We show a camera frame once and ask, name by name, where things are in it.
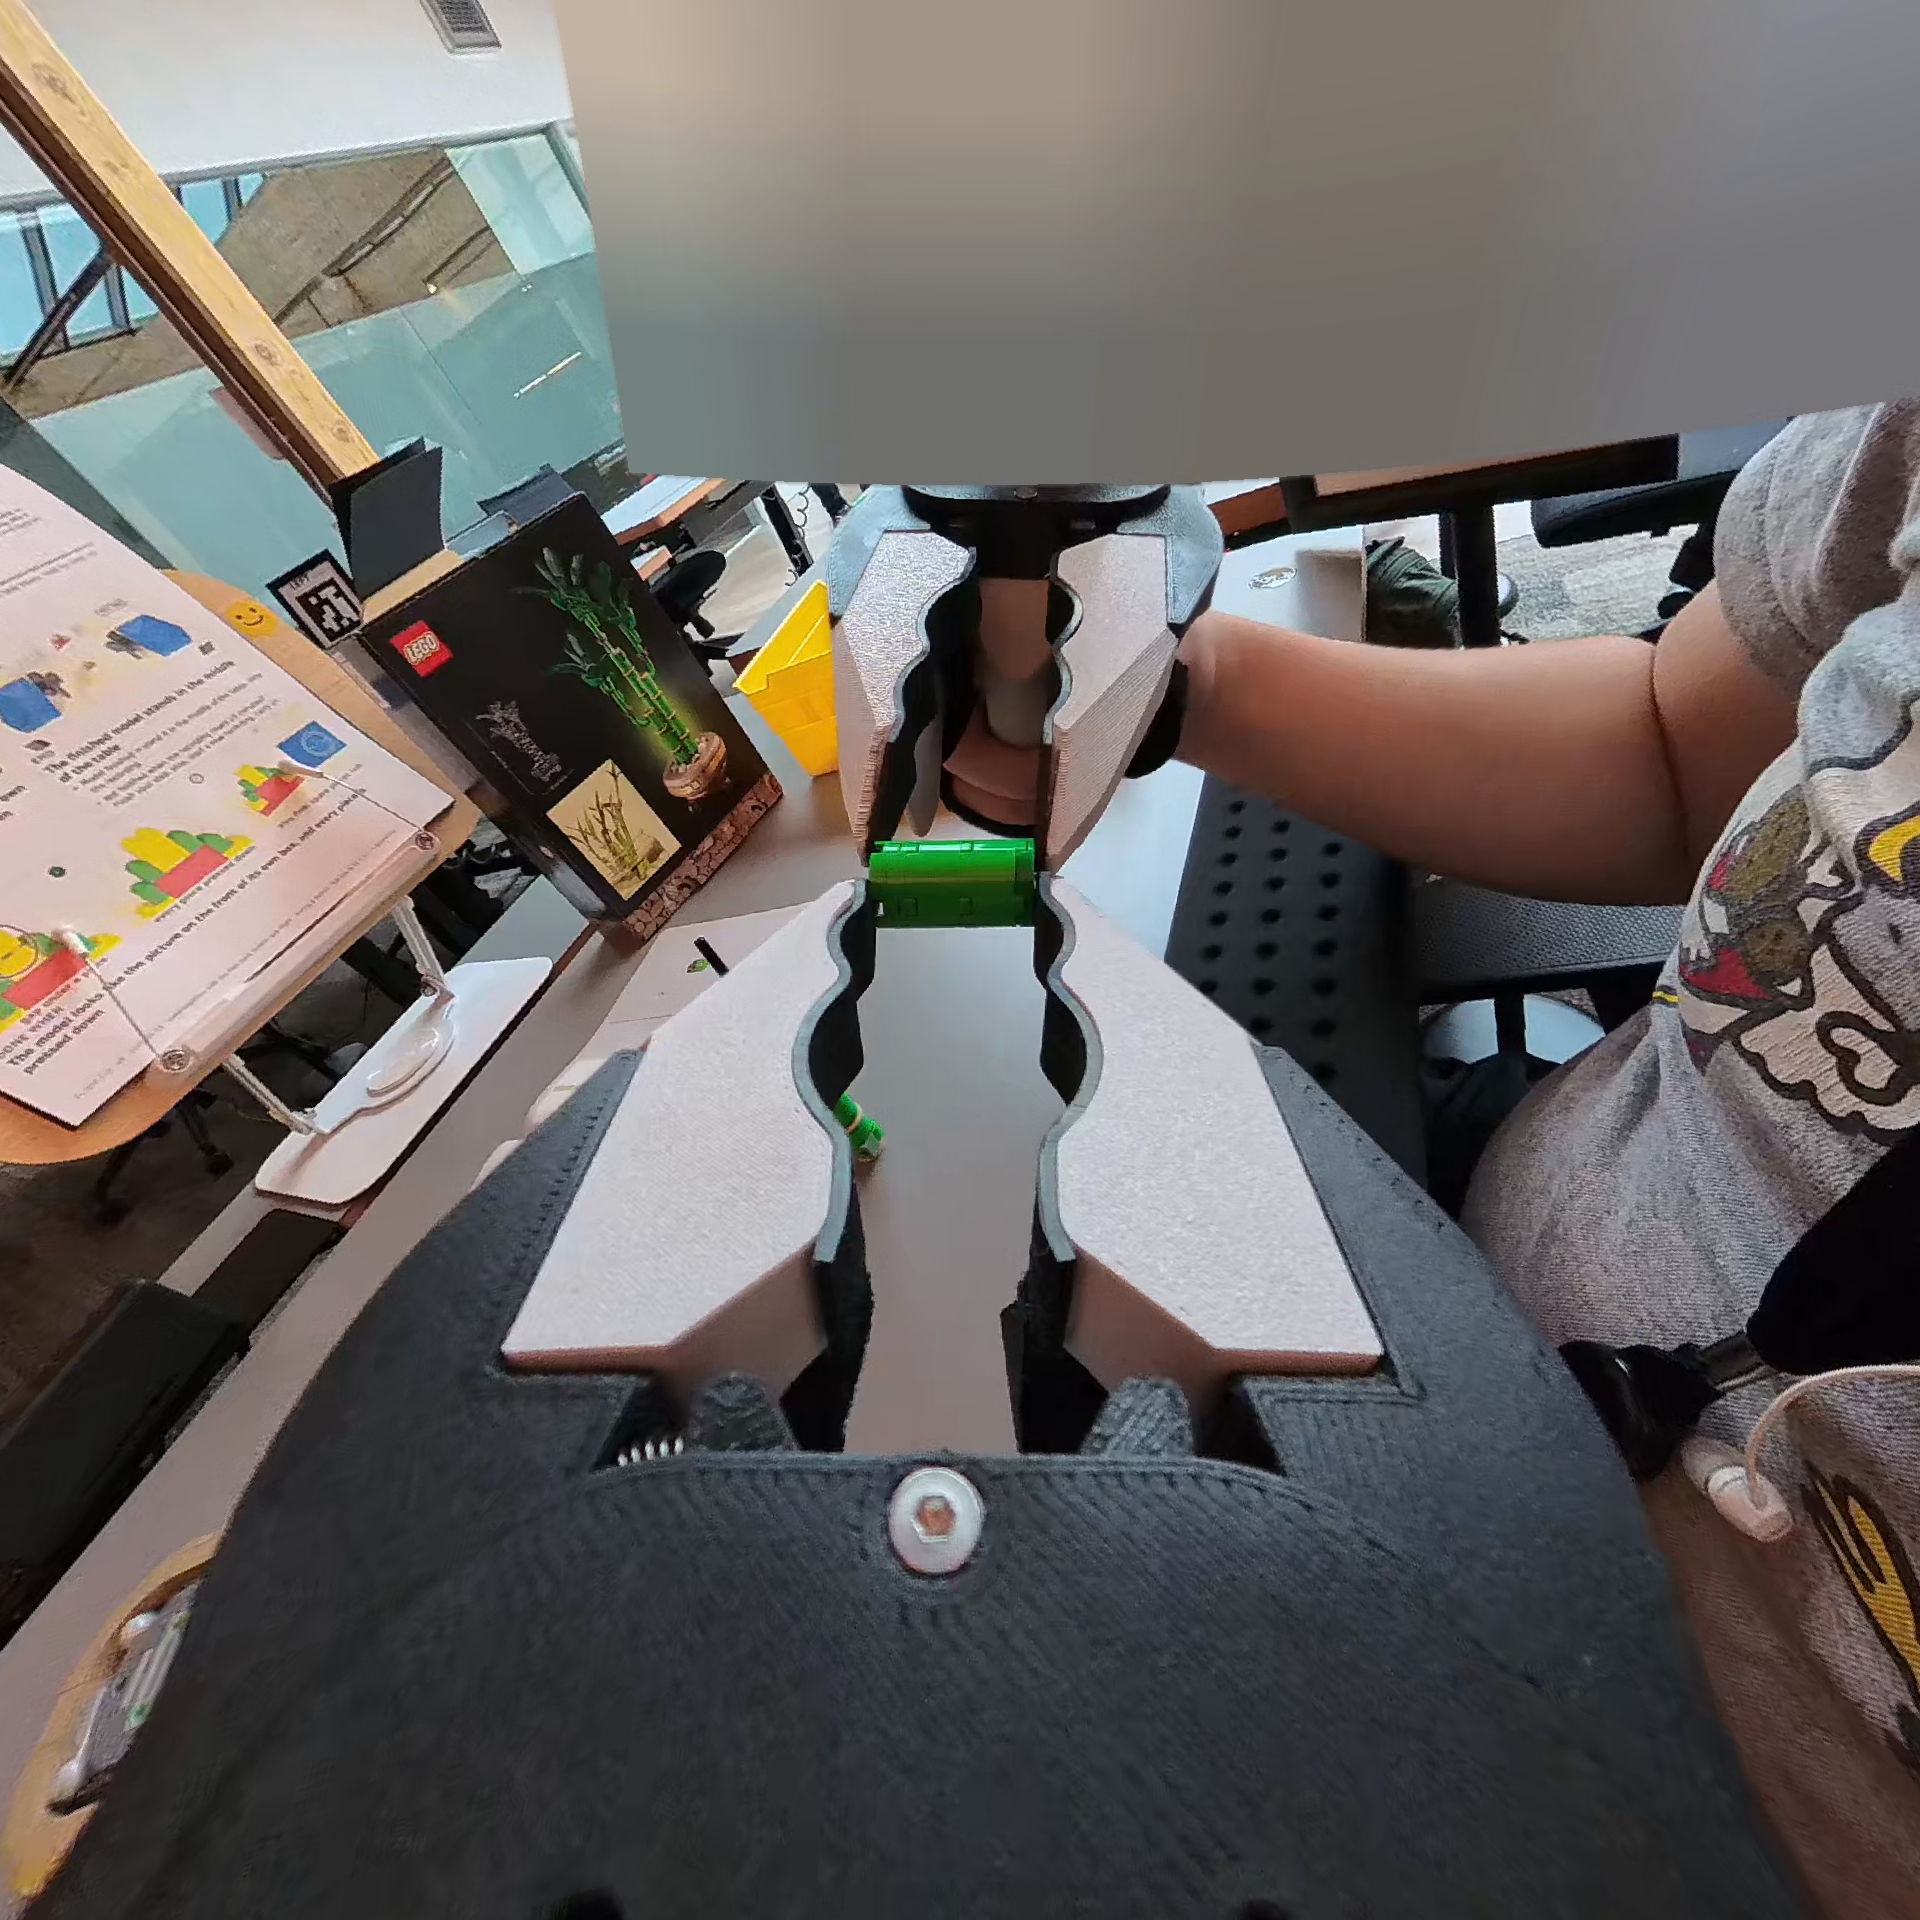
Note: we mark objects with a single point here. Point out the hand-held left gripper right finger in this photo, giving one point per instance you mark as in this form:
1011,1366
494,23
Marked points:
1200,1201

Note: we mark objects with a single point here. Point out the person's right hand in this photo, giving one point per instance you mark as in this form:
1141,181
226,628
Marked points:
998,774

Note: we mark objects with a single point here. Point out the yellow plastic bin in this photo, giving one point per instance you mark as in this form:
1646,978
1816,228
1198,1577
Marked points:
795,676

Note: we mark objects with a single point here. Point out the printed instruction sheet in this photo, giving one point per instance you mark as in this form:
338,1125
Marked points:
149,750

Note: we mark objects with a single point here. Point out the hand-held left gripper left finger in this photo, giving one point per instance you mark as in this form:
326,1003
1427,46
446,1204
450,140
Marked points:
674,1201

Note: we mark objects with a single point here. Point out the small marker tag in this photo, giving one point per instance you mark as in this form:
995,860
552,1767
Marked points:
319,599

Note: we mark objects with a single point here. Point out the black panel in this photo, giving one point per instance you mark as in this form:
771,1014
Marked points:
387,511

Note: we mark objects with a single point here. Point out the green bamboo stalk model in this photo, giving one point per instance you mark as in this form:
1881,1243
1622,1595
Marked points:
858,1129

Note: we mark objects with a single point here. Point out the slanted wooden beam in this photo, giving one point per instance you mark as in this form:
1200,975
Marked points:
181,254

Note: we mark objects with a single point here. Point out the black office chair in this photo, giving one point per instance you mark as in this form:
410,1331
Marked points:
1629,494
1546,923

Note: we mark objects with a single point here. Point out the yellow smiley sticker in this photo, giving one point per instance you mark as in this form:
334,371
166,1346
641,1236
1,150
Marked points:
251,615

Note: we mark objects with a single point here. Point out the instruction booklet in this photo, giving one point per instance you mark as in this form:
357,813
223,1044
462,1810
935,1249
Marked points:
674,1004

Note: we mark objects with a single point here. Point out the black building set box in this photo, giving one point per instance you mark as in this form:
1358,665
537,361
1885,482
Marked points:
570,721

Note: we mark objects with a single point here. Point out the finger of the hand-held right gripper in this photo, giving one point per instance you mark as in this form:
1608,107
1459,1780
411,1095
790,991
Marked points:
1126,662
885,676

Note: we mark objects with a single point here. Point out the person's right forearm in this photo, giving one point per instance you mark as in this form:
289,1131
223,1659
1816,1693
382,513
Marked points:
1424,750

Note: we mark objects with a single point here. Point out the green cylinder brick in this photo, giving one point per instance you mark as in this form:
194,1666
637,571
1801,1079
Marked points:
953,886

